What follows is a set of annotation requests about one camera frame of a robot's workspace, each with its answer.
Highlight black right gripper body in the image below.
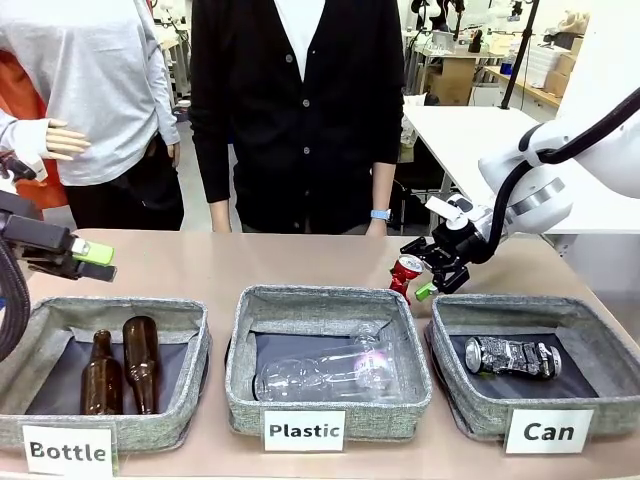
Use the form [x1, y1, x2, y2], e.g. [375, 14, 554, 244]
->
[432, 221, 490, 270]

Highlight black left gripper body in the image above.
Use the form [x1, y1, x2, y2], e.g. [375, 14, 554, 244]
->
[0, 189, 80, 275]

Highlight crushed red can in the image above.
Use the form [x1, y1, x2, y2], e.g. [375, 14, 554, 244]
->
[388, 254, 427, 307]

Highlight brown glass bottle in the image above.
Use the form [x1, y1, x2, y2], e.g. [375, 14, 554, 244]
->
[79, 329, 125, 416]
[121, 315, 162, 417]

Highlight crushed black can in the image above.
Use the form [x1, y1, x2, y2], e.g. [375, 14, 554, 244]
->
[464, 335, 564, 381]

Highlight large clear plastic bottle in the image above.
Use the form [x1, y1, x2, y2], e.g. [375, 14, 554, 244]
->
[253, 344, 397, 403]

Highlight person's right forearm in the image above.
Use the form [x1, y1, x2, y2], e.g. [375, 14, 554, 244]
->
[207, 196, 235, 234]

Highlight person's left forearm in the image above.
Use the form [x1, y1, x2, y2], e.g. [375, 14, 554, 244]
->
[369, 161, 399, 211]

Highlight grey basket labelled Can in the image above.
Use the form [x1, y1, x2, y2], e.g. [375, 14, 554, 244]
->
[426, 293, 640, 443]

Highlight grey basket labelled Plastic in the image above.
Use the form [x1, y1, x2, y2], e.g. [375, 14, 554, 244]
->
[224, 284, 433, 443]

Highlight grey basket labelled Bottle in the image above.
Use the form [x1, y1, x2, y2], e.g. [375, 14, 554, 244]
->
[0, 295, 212, 454]

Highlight white Can label card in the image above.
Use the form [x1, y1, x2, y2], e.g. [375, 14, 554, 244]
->
[504, 408, 595, 455]

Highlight white background table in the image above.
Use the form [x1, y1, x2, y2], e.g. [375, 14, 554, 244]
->
[402, 104, 640, 237]

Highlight cardboard box under desk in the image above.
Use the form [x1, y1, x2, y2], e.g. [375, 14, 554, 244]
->
[428, 57, 476, 107]

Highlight wooden background desk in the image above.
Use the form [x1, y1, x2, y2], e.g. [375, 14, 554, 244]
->
[482, 64, 564, 109]

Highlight mannequin in grey shirt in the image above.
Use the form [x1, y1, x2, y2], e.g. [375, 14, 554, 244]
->
[0, 0, 185, 232]

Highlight white Bottle label card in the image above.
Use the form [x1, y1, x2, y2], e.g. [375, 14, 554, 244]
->
[21, 423, 116, 478]

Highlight black tripod pole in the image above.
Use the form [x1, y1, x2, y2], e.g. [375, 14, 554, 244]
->
[499, 0, 542, 111]

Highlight person in black cardigan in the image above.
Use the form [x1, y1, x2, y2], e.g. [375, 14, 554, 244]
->
[188, 0, 407, 235]

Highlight stacked cardboard boxes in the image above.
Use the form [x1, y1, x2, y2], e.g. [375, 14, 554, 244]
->
[543, 35, 585, 99]

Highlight white Plastic label card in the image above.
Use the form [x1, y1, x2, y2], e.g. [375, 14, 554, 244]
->
[263, 409, 347, 453]

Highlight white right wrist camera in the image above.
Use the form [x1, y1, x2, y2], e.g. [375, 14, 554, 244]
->
[424, 194, 495, 232]

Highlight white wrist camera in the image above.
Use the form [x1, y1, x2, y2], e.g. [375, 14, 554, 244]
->
[0, 148, 50, 184]
[424, 194, 495, 232]

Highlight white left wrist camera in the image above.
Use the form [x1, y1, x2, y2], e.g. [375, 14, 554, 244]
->
[0, 148, 50, 184]

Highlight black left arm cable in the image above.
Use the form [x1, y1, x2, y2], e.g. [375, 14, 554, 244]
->
[0, 234, 32, 364]

